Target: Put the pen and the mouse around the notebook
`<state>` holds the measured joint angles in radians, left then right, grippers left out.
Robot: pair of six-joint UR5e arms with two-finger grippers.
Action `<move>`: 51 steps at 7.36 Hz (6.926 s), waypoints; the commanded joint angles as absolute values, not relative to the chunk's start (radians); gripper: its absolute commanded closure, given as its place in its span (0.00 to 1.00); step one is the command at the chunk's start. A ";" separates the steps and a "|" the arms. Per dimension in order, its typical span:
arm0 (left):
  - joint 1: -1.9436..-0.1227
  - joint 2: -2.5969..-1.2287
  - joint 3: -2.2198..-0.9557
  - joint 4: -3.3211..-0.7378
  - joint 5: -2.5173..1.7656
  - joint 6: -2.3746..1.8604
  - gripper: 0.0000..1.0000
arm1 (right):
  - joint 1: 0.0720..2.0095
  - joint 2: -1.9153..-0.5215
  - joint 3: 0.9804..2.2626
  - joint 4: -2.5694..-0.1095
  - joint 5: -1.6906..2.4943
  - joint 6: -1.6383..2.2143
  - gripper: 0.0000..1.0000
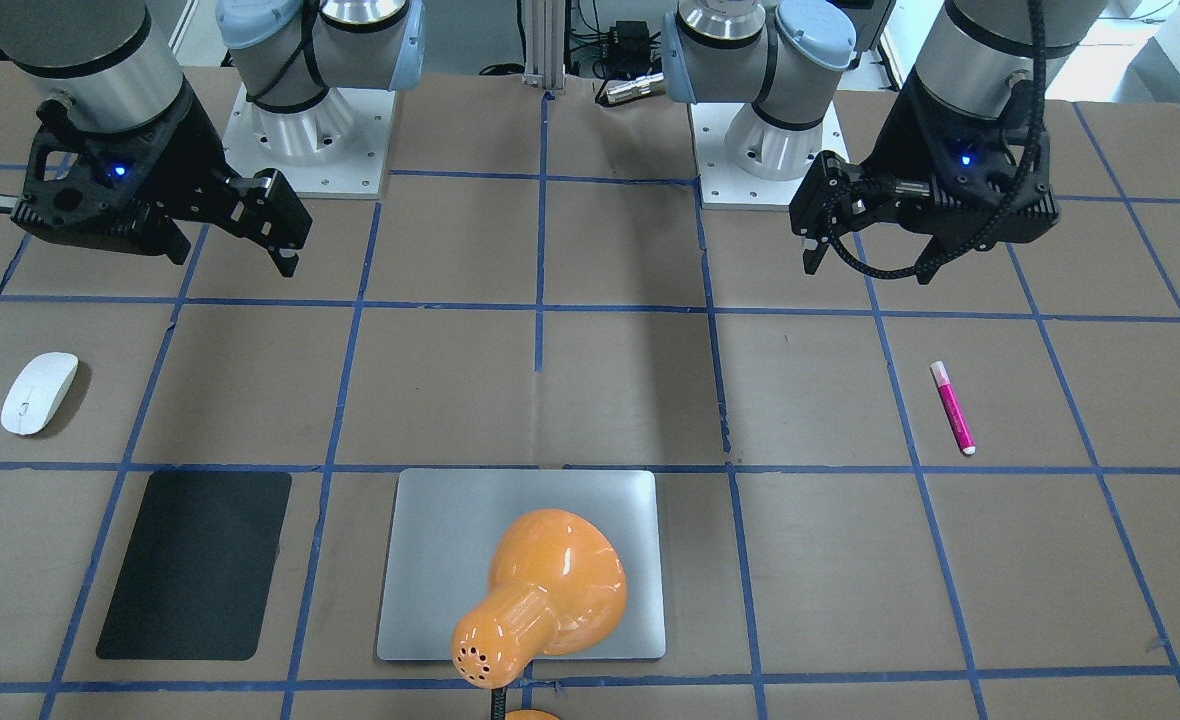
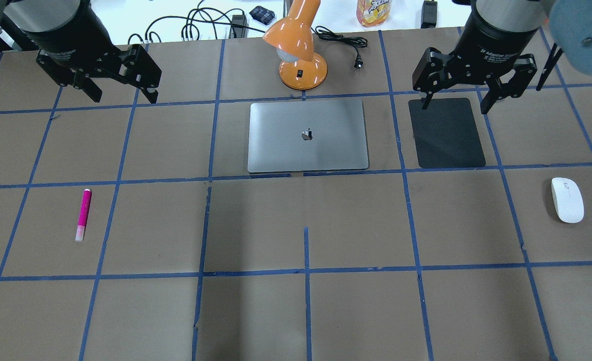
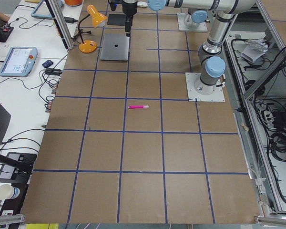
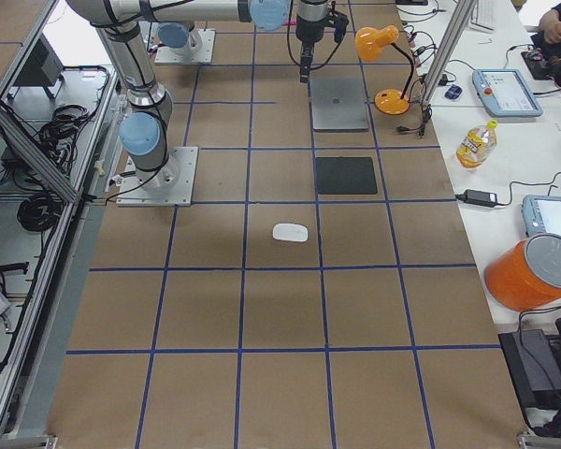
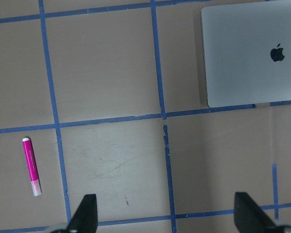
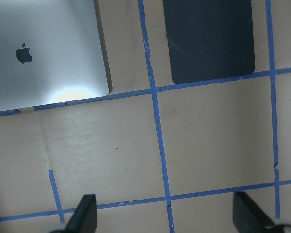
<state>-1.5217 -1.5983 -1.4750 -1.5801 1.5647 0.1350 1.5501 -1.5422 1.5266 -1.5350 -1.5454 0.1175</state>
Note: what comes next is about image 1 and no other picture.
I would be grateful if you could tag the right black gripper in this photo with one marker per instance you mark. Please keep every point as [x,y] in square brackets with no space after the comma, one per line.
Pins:
[178,150]

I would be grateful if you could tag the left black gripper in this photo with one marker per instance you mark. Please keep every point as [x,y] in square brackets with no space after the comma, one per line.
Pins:
[898,150]

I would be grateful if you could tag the pink highlighter pen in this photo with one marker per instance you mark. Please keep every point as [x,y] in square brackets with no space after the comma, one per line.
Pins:
[952,408]

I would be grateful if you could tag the white computer mouse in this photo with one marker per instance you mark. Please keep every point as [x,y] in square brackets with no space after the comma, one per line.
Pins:
[37,392]

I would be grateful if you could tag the silver laptop notebook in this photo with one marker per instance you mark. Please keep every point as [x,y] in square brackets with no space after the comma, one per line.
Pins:
[447,523]

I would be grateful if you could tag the black mousepad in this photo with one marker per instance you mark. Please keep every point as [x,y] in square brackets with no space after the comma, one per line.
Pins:
[198,567]

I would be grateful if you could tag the orange desk lamp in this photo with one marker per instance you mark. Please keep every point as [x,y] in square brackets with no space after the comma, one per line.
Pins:
[555,586]

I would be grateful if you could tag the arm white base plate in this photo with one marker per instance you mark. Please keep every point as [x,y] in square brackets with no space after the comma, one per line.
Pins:
[350,150]
[720,170]

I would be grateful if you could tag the aluminium frame post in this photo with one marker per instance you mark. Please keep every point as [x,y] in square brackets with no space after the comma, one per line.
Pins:
[544,38]

